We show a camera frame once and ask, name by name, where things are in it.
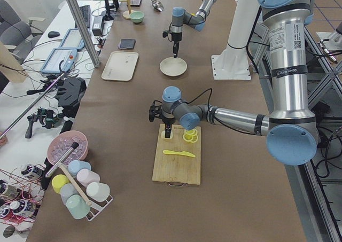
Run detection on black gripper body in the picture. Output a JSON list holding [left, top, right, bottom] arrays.
[[163, 118, 175, 127], [171, 32, 182, 43]]

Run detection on white steamed bun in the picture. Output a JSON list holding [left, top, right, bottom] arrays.
[[161, 130, 173, 139]]

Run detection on round cream plate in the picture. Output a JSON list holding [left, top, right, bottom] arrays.
[[159, 57, 188, 77]]

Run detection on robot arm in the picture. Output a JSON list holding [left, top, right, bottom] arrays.
[[162, 0, 318, 166], [162, 0, 217, 58]]

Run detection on cream rabbit tray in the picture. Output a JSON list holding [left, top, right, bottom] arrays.
[[101, 51, 139, 82]]

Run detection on lemon slice back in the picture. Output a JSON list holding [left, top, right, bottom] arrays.
[[184, 128, 198, 136]]

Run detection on lemon slice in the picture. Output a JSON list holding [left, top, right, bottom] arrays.
[[184, 128, 198, 136], [183, 134, 198, 143]]

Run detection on lemon slice front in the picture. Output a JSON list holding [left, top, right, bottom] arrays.
[[183, 134, 198, 143]]

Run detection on yellow plastic knife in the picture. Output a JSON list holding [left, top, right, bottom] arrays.
[[162, 150, 196, 158]]

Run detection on metal scoop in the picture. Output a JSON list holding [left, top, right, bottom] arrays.
[[150, 0, 164, 12]]

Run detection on wooden cutting board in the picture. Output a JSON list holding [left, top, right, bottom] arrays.
[[152, 124, 201, 185]]

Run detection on mint green bowl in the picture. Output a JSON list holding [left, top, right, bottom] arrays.
[[130, 11, 145, 24]]

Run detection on grey folded cloth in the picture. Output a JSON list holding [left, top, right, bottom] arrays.
[[118, 38, 136, 50]]

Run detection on wooden mug tree stand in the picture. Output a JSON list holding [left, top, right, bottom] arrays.
[[121, 0, 135, 20]]

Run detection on white cup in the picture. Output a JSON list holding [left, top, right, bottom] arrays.
[[86, 182, 110, 202]]

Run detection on pink cup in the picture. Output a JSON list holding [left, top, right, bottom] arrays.
[[76, 168, 100, 188]]

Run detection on black keyboard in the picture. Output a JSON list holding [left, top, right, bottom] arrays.
[[79, 5, 91, 28]]

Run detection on blue cup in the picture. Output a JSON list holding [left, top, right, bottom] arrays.
[[68, 160, 91, 178]]

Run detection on teach pendant far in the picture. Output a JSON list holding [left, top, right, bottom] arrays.
[[60, 28, 84, 51]]

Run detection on teach pendant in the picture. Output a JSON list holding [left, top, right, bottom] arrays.
[[60, 28, 84, 51], [41, 48, 77, 74]]

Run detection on black device on desk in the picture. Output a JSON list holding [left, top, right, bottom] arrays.
[[55, 77, 87, 118]]

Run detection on white cup rack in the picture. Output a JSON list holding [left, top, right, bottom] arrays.
[[86, 195, 115, 221]]

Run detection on teach pendant near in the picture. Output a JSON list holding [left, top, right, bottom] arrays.
[[41, 48, 77, 74]]

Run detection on pink bowl with ice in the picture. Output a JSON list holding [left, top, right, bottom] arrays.
[[47, 130, 88, 165]]

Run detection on mint green cup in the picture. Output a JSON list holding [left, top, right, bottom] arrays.
[[66, 194, 90, 220]]

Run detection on grey cup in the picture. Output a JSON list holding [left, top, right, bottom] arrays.
[[60, 183, 79, 205]]

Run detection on yellow cup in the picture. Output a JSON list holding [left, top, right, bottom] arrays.
[[52, 174, 70, 194]]

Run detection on black computer mouse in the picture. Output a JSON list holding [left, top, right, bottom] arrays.
[[48, 31, 60, 38]]

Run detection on grey office chair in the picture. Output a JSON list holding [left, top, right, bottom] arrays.
[[1, 0, 43, 51]]

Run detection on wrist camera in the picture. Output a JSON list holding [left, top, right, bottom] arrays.
[[149, 100, 162, 122], [162, 30, 173, 38]]

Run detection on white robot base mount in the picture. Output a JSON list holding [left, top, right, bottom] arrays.
[[212, 0, 254, 80]]

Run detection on metal ice tongs handle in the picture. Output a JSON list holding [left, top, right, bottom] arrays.
[[45, 142, 79, 178]]

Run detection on aluminium frame post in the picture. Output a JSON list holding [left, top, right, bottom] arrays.
[[66, 0, 100, 68]]

